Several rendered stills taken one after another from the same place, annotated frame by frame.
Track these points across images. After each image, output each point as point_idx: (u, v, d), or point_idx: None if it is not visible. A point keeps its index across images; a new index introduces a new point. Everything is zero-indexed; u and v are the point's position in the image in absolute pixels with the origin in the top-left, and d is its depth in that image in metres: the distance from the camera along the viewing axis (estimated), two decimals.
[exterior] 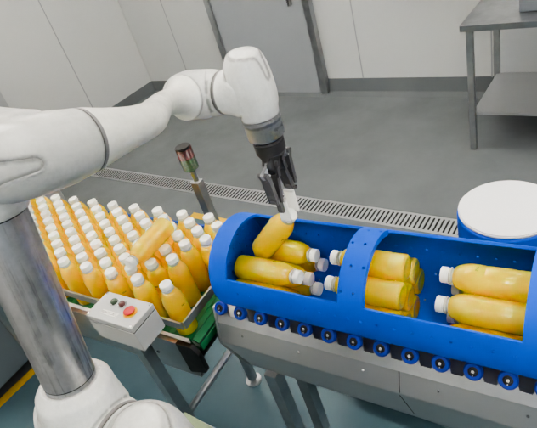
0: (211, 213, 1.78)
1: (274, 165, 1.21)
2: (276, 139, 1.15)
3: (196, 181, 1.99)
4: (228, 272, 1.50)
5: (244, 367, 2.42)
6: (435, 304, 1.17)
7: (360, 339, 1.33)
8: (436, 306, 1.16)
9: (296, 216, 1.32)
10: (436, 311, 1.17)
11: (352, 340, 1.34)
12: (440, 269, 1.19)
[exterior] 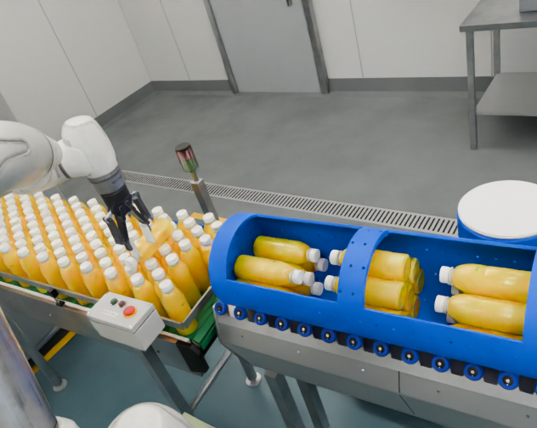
0: (211, 213, 1.78)
1: (119, 210, 1.42)
2: (115, 190, 1.37)
3: (196, 181, 1.99)
4: (228, 272, 1.50)
5: (244, 367, 2.42)
6: (435, 304, 1.17)
7: (360, 339, 1.33)
8: (436, 306, 1.16)
9: (161, 272, 1.58)
10: (436, 311, 1.17)
11: (352, 340, 1.34)
12: (440, 269, 1.19)
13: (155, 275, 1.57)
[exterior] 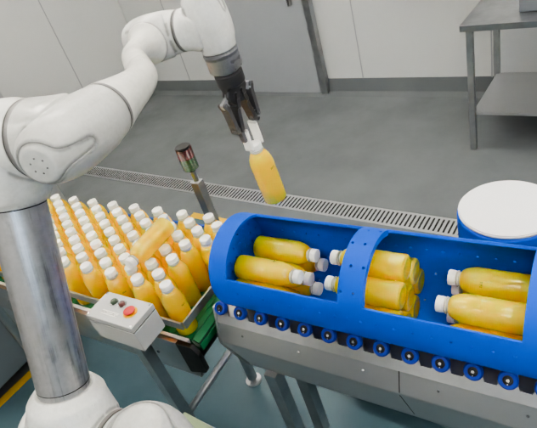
0: (211, 213, 1.78)
1: (234, 96, 1.31)
2: (233, 71, 1.25)
3: (196, 181, 1.99)
4: (228, 272, 1.50)
5: (244, 367, 2.42)
6: (436, 304, 1.17)
7: (360, 339, 1.33)
8: (436, 306, 1.16)
9: (161, 272, 1.58)
10: (436, 311, 1.17)
11: (352, 340, 1.34)
12: (257, 143, 1.41)
13: (155, 275, 1.57)
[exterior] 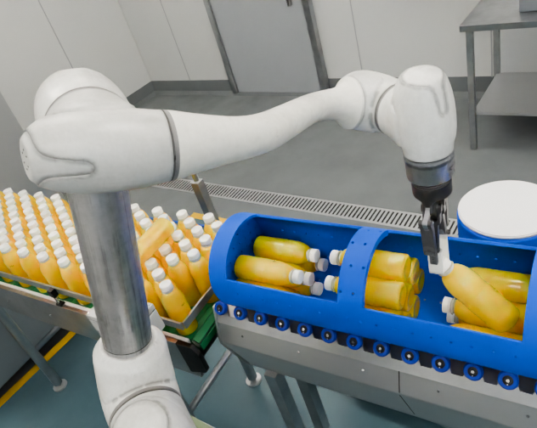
0: (211, 213, 1.78)
1: (436, 209, 0.98)
2: (448, 180, 0.93)
3: (196, 181, 1.99)
4: (228, 272, 1.50)
5: (244, 367, 2.42)
6: None
7: (360, 339, 1.33)
8: None
9: (161, 272, 1.58)
10: None
11: (352, 340, 1.34)
12: (195, 253, 1.61)
13: (155, 275, 1.57)
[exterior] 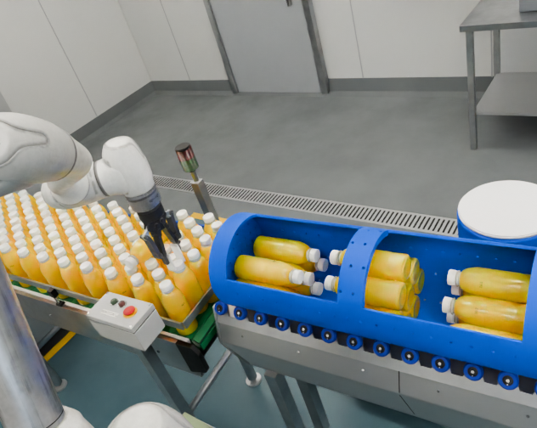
0: (211, 213, 1.78)
1: (154, 227, 1.46)
2: (152, 208, 1.40)
3: (196, 181, 1.99)
4: (228, 272, 1.50)
5: (244, 367, 2.42)
6: (176, 265, 1.56)
7: (360, 339, 1.33)
8: (175, 268, 1.55)
9: (161, 272, 1.58)
10: None
11: (352, 340, 1.34)
12: (195, 253, 1.61)
13: (155, 275, 1.57)
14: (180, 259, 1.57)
